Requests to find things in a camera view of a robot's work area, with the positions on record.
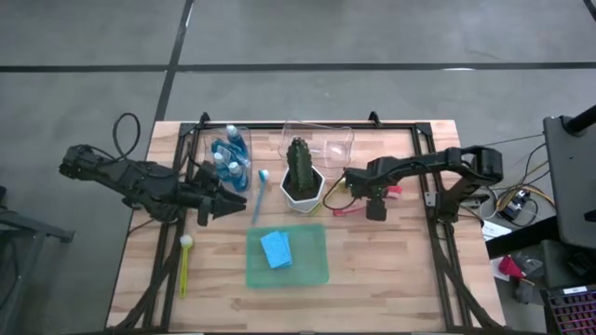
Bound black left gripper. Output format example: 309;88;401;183
176;161;248;220

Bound blue dish soap bottle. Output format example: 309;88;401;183
227;161;251;193
210;141;251;165
212;152;233;182
224;124;248;157

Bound pink dish brush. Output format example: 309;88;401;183
332;184;403;218

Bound blue toothbrush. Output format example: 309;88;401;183
251;168;271;226

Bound clear plastic bin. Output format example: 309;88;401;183
199;125;253;199
277;119;356;181

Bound white hexagonal plant pot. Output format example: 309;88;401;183
279;165;326;215

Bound green cactus plant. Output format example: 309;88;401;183
285;137;317;196

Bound translucent green tray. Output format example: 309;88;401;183
245;222;331;289

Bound white paper sheet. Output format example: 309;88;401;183
481;218;513;242

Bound black power supply box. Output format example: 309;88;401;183
498;188;532;221

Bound black side desk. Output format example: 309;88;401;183
485;214;596;335

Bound red fabric item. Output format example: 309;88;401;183
497;254;526;280

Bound grey fabric item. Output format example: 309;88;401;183
514;258;545;303

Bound black stand legs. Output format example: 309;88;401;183
0;185;75;335

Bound dark grey flat panel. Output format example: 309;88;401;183
543;114;596;250

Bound black pole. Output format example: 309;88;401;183
561;104;596;137

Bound backlit keyboard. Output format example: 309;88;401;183
548;284;596;335

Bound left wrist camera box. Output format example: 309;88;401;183
196;197;214;228

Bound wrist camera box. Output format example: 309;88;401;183
364;196;388;222
196;197;214;228

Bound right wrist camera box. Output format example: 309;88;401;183
364;196;388;222

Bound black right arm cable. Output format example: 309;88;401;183
322;175;362;212

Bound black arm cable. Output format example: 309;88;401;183
322;175;362;212
113;113;142;162

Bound black aluminium table frame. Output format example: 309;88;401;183
105;110;507;335

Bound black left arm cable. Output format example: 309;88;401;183
113;113;142;162

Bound yellow cable bundle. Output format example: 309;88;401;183
495;157;558;210

